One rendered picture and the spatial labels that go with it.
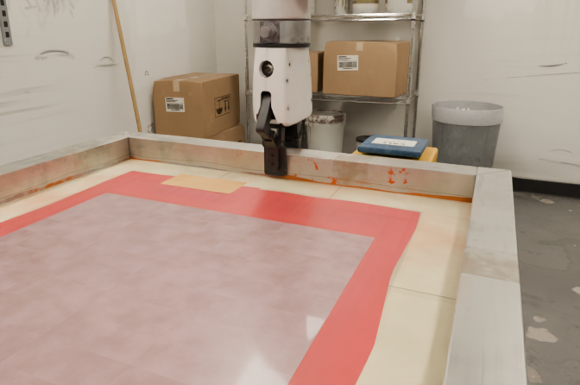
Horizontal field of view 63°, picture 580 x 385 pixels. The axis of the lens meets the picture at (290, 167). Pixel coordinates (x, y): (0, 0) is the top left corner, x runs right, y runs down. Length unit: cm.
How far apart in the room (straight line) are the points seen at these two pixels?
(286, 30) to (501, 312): 41
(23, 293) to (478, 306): 33
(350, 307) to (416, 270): 8
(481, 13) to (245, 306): 342
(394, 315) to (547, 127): 343
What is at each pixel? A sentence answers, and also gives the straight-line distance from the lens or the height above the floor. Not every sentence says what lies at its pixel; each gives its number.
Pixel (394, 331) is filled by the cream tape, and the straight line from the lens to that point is 35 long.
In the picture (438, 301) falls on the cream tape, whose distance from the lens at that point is 39.
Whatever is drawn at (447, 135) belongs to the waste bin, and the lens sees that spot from 324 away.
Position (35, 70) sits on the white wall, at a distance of 293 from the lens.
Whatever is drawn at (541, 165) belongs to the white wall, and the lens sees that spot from 381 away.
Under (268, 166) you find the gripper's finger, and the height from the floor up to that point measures 97.
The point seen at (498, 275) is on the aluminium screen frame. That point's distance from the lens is 36.
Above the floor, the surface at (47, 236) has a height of 95.
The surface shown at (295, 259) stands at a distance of 43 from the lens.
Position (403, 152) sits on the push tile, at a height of 97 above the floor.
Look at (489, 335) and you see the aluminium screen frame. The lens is 30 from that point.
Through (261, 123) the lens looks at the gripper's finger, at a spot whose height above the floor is 104.
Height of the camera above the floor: 115
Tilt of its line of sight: 16 degrees down
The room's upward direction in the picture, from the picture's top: straight up
